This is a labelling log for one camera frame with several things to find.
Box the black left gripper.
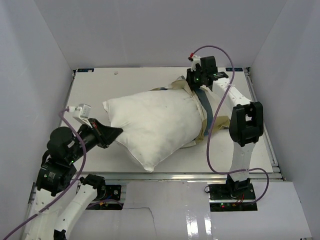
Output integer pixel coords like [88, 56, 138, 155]
[66, 117, 123, 163]

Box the blue tan white pillowcase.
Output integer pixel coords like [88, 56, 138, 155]
[152, 76, 215, 148]

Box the white pillow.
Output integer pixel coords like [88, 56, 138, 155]
[102, 89, 206, 172]

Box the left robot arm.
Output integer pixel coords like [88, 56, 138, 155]
[25, 118, 123, 240]

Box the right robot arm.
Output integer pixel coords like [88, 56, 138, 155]
[186, 53, 264, 200]

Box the blue left corner sticker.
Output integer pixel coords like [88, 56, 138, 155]
[76, 68, 95, 73]

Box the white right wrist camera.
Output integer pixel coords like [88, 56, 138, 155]
[188, 52, 201, 72]

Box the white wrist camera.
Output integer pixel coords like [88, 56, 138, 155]
[67, 103, 92, 128]
[188, 52, 201, 72]

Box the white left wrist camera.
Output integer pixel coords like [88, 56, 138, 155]
[67, 103, 92, 128]

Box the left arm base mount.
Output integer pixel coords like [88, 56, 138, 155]
[79, 174, 124, 211]

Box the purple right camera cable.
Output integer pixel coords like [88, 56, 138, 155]
[190, 45, 270, 206]

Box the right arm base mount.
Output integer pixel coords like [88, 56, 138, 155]
[204, 183, 258, 213]

